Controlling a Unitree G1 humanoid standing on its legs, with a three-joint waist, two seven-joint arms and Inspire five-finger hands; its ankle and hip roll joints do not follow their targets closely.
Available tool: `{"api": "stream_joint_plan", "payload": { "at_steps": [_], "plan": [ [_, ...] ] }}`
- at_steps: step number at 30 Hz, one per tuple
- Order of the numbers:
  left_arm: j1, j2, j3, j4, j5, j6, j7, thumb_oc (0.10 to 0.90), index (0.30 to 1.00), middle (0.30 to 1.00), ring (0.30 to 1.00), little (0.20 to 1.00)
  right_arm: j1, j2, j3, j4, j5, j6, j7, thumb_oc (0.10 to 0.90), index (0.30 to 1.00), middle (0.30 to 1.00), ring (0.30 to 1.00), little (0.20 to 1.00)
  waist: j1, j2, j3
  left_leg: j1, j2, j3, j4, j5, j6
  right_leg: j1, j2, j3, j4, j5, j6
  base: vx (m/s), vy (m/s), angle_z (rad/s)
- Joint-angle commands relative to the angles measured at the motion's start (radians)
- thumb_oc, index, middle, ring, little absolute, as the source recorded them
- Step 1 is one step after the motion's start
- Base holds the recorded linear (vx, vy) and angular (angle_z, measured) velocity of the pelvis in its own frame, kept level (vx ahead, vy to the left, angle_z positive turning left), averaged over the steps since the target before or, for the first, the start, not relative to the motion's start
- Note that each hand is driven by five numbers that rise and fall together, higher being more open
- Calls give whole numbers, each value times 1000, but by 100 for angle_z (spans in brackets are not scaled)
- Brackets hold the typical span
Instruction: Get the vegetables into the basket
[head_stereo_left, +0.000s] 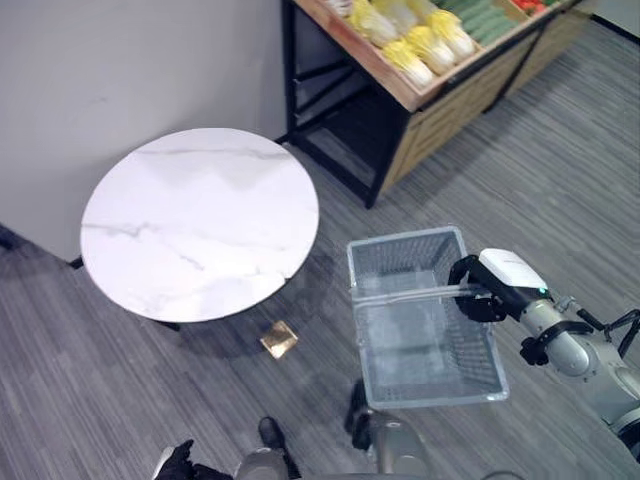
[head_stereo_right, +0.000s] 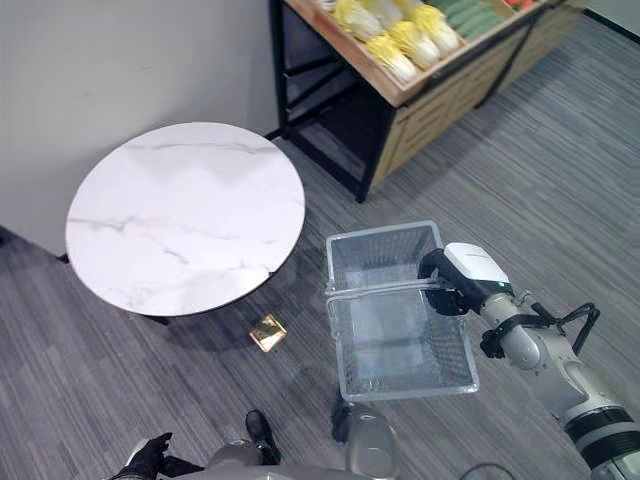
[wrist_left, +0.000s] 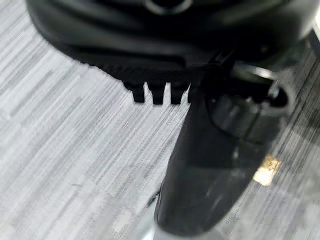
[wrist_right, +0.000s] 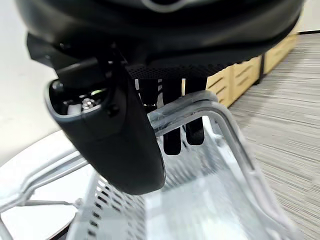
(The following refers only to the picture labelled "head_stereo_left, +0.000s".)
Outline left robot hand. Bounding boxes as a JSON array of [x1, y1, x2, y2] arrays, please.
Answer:
[[151, 439, 234, 480]]

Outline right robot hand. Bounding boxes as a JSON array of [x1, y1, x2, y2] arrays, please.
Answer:
[[447, 248, 552, 326]]

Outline clear plastic shopping basket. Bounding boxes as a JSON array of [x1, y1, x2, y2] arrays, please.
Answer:
[[346, 225, 511, 411]]

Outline silver left robot leg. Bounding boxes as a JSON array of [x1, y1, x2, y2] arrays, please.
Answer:
[[233, 448, 292, 480]]

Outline silver robot leg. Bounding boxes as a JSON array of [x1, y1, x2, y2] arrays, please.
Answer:
[[233, 448, 292, 480], [368, 410, 432, 476]]

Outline dark left robot foot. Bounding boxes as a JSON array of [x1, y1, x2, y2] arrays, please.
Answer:
[[257, 416, 302, 476]]

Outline dark robot foot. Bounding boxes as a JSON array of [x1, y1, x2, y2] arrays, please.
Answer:
[[257, 416, 302, 476], [344, 378, 374, 451]]

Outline brass floor plate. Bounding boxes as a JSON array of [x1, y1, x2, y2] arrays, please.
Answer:
[[258, 321, 300, 360]]

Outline dark right robot foot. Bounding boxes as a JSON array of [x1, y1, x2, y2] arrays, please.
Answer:
[[344, 378, 374, 451]]

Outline silver right robot leg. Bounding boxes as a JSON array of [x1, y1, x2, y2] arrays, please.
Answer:
[[368, 410, 432, 476]]

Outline round white marble table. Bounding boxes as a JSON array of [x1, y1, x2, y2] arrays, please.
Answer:
[[78, 127, 322, 332]]

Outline green cucumber pile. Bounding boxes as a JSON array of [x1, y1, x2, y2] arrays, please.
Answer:
[[433, 0, 519, 47]]

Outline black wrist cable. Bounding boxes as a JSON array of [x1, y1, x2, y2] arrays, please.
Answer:
[[574, 297, 640, 359]]

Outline wooden produce stand black frame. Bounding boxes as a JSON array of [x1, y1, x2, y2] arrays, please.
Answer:
[[281, 0, 594, 211]]

